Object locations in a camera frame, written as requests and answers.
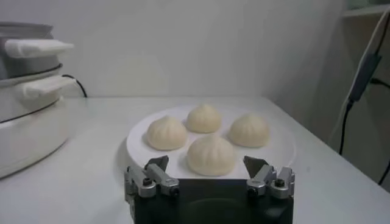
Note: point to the white steamed baozi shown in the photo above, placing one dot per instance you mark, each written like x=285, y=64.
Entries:
x=211, y=156
x=203, y=119
x=166, y=134
x=249, y=131

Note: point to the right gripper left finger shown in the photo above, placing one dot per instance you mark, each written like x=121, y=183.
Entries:
x=163, y=179

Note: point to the white round plate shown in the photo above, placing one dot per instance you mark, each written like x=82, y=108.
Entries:
x=274, y=152

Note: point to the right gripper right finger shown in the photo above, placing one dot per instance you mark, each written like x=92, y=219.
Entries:
x=262, y=178

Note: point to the white electric cooking pot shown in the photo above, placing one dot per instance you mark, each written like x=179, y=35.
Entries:
x=30, y=137

